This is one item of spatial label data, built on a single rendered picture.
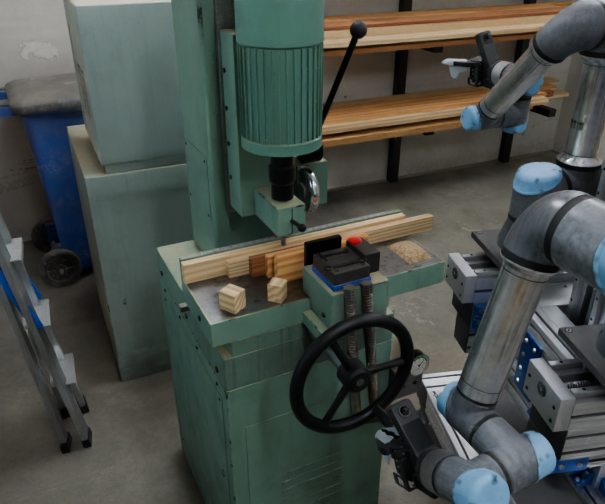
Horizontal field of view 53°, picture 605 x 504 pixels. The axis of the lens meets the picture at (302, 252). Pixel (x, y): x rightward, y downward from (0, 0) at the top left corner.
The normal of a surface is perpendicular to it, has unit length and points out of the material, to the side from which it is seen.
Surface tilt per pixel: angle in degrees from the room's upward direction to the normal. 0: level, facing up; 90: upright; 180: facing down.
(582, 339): 0
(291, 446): 90
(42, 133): 95
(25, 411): 0
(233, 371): 90
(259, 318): 90
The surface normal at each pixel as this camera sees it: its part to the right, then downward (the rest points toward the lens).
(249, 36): -0.61, 0.38
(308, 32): 0.61, 0.38
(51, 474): 0.00, -0.88
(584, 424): 0.15, 0.47
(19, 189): 0.40, 0.44
